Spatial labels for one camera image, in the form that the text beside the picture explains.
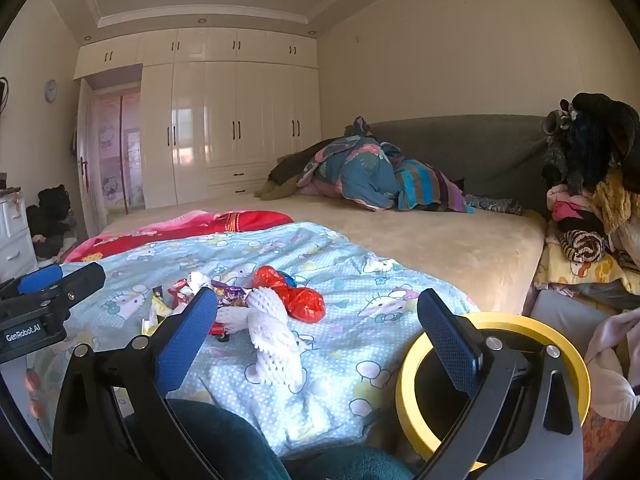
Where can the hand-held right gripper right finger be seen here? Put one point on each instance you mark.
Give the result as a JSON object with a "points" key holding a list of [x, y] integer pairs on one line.
{"points": [[447, 345]]}

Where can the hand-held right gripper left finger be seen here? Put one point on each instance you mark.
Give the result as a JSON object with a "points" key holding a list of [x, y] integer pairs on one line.
{"points": [[187, 342]]}

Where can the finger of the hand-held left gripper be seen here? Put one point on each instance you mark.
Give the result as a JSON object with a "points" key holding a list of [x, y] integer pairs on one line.
{"points": [[40, 280], [82, 280]]}

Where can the red tube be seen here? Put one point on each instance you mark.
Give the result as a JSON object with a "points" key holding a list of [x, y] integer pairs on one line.
{"points": [[219, 332]]}

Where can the yellow snack wrapper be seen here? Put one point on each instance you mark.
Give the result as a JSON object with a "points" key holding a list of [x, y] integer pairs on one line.
{"points": [[161, 306]]}

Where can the yellow rimmed black bin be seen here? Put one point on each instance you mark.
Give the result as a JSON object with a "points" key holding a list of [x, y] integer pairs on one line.
{"points": [[404, 390]]}

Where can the small white foam fruit net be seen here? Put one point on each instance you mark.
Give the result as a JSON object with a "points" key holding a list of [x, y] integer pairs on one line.
{"points": [[197, 280]]}

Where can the purple foil candy wrapper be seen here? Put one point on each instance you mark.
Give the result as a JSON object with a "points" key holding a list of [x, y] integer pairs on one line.
{"points": [[230, 292]]}

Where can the large white foam fruit net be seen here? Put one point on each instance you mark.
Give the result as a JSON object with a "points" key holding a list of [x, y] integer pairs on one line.
{"points": [[270, 325]]}

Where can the blue plastic bag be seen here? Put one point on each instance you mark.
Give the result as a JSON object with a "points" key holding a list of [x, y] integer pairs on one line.
{"points": [[286, 276]]}

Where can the red plastic bag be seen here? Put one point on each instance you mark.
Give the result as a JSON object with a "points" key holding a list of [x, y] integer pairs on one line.
{"points": [[305, 305]]}

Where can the white drawer cabinet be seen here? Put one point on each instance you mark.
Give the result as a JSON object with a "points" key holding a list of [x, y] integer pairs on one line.
{"points": [[15, 240]]}

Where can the black plush toy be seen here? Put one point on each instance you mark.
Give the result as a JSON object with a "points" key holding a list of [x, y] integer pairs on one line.
{"points": [[50, 215]]}

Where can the person's teal trousers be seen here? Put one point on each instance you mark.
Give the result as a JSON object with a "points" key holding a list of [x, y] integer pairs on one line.
{"points": [[215, 440]]}

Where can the blue cartoon printed blanket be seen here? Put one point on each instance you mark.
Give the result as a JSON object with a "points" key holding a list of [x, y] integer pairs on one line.
{"points": [[350, 310]]}

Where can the white door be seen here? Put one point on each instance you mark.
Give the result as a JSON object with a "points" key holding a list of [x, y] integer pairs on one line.
{"points": [[87, 170]]}

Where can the grey storage box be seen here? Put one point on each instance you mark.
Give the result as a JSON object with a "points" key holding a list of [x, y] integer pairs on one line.
{"points": [[565, 320]]}

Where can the red blanket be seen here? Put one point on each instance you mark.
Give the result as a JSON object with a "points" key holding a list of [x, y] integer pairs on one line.
{"points": [[240, 222]]}

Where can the grey patterned cloth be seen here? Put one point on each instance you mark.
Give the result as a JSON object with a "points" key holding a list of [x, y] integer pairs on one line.
{"points": [[492, 205]]}

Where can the striped blanket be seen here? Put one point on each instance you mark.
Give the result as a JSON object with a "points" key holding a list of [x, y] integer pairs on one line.
{"points": [[425, 185]]}

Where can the pale lavender cloth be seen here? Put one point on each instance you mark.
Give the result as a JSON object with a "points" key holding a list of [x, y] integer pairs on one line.
{"points": [[612, 350]]}

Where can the tiger striped cloth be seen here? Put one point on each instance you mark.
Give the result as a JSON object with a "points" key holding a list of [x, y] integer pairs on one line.
{"points": [[582, 247]]}

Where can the olive cloth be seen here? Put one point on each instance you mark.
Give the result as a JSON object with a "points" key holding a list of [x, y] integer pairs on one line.
{"points": [[275, 191]]}

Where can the pink cloth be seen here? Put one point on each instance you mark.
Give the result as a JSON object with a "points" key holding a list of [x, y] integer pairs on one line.
{"points": [[567, 207]]}

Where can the grey headboard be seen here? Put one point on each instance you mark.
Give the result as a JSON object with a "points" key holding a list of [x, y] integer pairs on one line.
{"points": [[475, 160]]}

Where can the blue floral quilt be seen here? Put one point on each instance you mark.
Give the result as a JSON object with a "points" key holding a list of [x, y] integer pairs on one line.
{"points": [[360, 175]]}

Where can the dark brown cloth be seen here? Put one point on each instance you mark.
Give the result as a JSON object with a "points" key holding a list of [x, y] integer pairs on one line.
{"points": [[295, 165]]}

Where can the cream wardrobe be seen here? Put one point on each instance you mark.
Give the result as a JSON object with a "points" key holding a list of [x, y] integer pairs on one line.
{"points": [[225, 120]]}

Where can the yellow knit garment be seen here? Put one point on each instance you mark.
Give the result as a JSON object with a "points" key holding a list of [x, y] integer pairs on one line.
{"points": [[612, 200]]}

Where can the black fuzzy garment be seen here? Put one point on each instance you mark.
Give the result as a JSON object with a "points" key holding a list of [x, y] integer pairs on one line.
{"points": [[595, 145]]}

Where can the round wall clock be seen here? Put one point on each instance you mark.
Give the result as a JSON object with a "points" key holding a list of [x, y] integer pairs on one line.
{"points": [[50, 91]]}

